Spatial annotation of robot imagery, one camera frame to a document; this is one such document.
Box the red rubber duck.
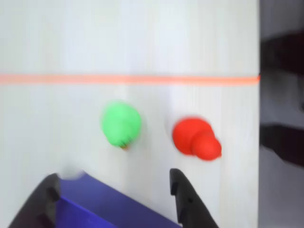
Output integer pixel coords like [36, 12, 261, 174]
[172, 115, 223, 162]

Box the orange tape strip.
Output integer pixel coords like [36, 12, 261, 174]
[0, 74, 261, 85]

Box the dark blurry furniture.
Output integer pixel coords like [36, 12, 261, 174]
[259, 32, 304, 167]

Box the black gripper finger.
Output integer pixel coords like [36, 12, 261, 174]
[8, 172, 61, 228]
[169, 168, 220, 228]

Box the green rubber duck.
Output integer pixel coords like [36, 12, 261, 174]
[101, 101, 142, 152]

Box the blue plastic box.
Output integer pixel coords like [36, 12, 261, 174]
[51, 172, 183, 228]

